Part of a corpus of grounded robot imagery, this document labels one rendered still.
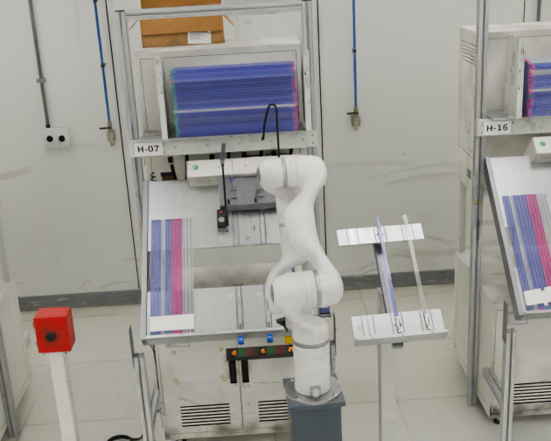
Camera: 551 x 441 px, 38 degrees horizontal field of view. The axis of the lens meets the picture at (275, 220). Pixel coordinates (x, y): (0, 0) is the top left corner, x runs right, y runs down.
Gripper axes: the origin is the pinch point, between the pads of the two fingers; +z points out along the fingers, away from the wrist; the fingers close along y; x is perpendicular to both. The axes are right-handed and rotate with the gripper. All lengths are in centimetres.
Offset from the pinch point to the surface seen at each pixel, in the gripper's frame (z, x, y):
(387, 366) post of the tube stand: 31.4, -7.2, 35.6
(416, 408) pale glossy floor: 98, -7, 57
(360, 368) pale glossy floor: 126, 23, 36
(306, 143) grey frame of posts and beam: -3, 79, 9
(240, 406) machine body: 68, -9, -26
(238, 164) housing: 2, 74, -19
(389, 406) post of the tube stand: 45, -20, 36
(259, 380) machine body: 59, -1, -16
